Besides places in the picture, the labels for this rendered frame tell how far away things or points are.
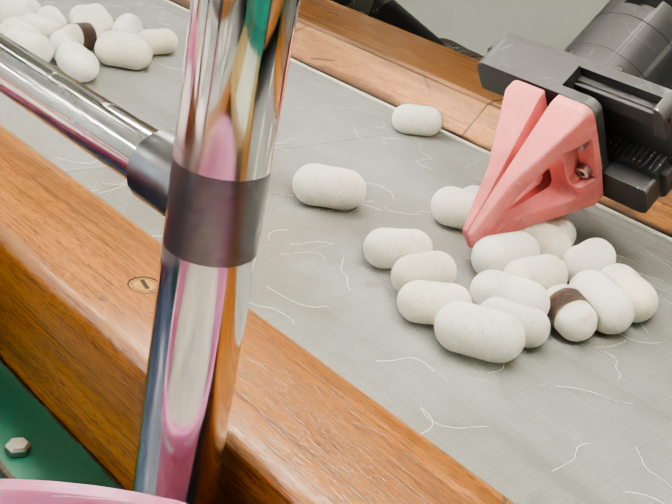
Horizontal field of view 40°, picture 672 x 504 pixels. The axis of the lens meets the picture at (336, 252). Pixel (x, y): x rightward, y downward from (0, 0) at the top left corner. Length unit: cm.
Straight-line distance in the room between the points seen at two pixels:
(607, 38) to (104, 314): 29
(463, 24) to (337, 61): 238
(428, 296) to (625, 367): 9
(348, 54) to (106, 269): 41
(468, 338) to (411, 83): 34
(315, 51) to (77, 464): 47
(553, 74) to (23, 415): 28
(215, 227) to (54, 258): 14
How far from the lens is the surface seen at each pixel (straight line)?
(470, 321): 37
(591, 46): 48
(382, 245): 42
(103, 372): 32
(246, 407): 28
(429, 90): 67
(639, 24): 49
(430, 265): 41
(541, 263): 43
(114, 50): 64
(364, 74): 70
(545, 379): 38
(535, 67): 47
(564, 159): 46
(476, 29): 305
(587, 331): 41
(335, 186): 47
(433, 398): 35
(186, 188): 21
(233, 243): 21
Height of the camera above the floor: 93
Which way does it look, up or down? 26 degrees down
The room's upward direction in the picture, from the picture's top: 12 degrees clockwise
